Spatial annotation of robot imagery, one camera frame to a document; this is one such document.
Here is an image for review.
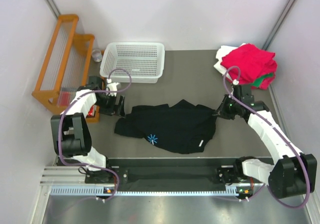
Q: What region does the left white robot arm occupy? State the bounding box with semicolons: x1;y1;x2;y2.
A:
50;76;125;183

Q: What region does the red box in rack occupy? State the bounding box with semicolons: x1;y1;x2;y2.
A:
57;87;77;106

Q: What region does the black t shirt blue logo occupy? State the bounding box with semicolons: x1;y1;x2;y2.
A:
114;100;217;154

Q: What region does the small clear plastic cup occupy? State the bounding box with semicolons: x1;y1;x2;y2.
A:
91;49;103;62

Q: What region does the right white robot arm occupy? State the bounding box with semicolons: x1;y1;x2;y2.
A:
216;85;317;200

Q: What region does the red folded t shirt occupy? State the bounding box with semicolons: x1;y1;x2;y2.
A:
221;43;278;86

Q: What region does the orange wooden rack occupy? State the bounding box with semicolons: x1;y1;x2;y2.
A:
32;14;96;114

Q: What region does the white folded t shirt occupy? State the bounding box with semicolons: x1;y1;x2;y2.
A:
213;45;238;76

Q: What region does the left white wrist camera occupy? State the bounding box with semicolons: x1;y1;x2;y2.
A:
105;78;121;97

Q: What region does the green folded t shirt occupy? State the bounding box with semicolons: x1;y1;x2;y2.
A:
251;73;275;90

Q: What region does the white plastic perforated basket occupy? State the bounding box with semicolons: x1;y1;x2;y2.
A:
99;42;165;84

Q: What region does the white slotted cable duct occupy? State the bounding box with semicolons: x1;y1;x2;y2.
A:
50;186;252;197

